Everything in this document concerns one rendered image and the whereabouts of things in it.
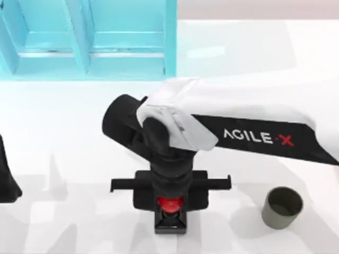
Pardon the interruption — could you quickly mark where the olive grey cup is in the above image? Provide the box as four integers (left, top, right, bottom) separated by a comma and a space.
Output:
261, 186, 304, 231

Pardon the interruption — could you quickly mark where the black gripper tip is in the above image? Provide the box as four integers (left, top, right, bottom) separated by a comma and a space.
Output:
0, 134, 23, 205

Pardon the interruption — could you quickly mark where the light blue rack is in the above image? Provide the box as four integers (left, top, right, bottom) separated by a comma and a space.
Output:
0, 0, 177, 81

